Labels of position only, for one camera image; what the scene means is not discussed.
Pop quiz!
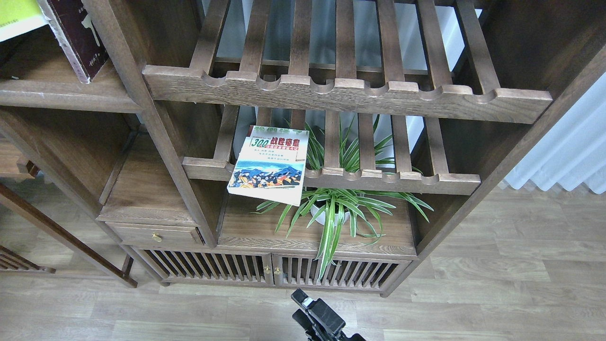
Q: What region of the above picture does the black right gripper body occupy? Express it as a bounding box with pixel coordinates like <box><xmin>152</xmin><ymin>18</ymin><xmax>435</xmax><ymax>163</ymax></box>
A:
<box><xmin>308</xmin><ymin>332</ymin><xmax>366</xmax><ymax>341</ymax></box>

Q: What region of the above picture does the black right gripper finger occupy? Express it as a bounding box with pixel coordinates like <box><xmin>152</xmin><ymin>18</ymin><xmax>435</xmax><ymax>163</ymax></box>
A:
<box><xmin>291</xmin><ymin>288</ymin><xmax>346</xmax><ymax>335</ymax></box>
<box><xmin>292</xmin><ymin>309</ymin><xmax>320</xmax><ymax>341</ymax></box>

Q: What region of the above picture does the maroon hardcover book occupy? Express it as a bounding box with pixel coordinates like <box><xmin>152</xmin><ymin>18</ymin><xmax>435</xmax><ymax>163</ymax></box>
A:
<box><xmin>37</xmin><ymin>0</ymin><xmax>109</xmax><ymax>84</ymax></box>

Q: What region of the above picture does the yellow green cover book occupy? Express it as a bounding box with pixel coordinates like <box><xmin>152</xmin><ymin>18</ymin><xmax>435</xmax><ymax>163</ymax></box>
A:
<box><xmin>0</xmin><ymin>0</ymin><xmax>48</xmax><ymax>42</ymax></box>

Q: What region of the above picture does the right slatted cabinet door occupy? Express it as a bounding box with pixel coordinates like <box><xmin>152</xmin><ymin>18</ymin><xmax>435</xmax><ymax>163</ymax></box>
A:
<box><xmin>271</xmin><ymin>254</ymin><xmax>410</xmax><ymax>293</ymax></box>

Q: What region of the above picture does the slatted cabinet door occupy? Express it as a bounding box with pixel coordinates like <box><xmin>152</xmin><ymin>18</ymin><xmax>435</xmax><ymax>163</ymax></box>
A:
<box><xmin>271</xmin><ymin>254</ymin><xmax>410</xmax><ymax>293</ymax></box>
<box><xmin>135</xmin><ymin>248</ymin><xmax>274</xmax><ymax>287</ymax></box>

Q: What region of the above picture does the white plant pot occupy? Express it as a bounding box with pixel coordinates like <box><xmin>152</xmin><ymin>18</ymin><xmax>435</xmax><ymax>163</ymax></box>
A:
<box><xmin>310</xmin><ymin>201</ymin><xmax>350</xmax><ymax>226</ymax></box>

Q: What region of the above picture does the green spider plant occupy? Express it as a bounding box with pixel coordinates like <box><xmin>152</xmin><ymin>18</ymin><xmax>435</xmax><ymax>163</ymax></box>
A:
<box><xmin>251</xmin><ymin>114</ymin><xmax>434</xmax><ymax>280</ymax></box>

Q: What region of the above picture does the left slatted cabinet door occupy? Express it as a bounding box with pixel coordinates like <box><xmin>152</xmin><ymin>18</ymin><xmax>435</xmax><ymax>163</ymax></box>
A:
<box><xmin>135</xmin><ymin>248</ymin><xmax>274</xmax><ymax>287</ymax></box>

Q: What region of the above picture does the colorful illustrated paperback book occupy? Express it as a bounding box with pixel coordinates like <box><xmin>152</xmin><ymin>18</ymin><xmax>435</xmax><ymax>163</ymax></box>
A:
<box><xmin>227</xmin><ymin>126</ymin><xmax>309</xmax><ymax>206</ymax></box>

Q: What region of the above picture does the dark wooden bookshelf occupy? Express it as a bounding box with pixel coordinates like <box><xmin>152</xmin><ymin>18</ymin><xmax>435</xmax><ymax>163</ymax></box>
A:
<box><xmin>1</xmin><ymin>0</ymin><xmax>605</xmax><ymax>296</ymax></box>

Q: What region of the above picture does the wooden drawer with brass knob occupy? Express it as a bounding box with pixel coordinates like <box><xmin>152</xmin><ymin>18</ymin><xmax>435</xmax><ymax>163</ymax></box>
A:
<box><xmin>107</xmin><ymin>222</ymin><xmax>204</xmax><ymax>247</ymax></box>

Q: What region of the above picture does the white pleated curtain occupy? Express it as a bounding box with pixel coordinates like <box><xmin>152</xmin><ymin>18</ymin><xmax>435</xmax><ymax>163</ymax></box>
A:
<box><xmin>504</xmin><ymin>75</ymin><xmax>606</xmax><ymax>194</ymax></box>

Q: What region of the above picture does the dark wooden side furniture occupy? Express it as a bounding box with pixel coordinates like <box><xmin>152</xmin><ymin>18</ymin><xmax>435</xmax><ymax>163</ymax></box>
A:
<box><xmin>1</xmin><ymin>136</ymin><xmax>138</xmax><ymax>287</ymax></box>

